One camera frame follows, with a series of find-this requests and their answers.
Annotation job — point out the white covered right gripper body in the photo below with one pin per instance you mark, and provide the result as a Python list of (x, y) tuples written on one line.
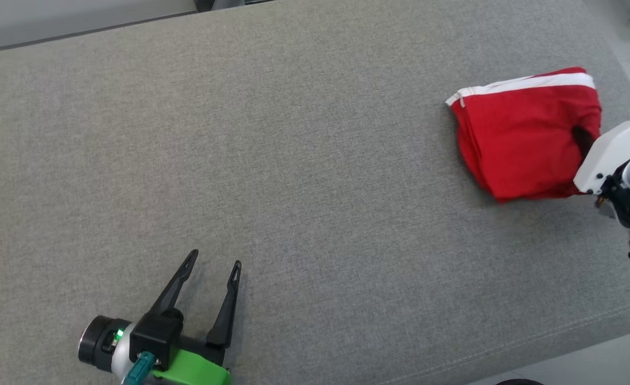
[(614, 149)]

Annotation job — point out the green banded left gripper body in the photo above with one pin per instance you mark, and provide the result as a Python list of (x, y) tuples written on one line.
[(160, 337)]

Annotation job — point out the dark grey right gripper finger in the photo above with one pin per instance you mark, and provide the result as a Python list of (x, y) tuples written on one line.
[(583, 141)]

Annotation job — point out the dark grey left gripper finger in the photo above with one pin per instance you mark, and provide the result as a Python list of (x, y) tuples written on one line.
[(173, 291), (225, 321)]

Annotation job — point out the red shorts with white stripe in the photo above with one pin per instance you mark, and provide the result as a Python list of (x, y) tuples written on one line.
[(518, 139)]

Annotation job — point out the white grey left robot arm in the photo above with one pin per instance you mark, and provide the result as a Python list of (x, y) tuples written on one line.
[(98, 342)]

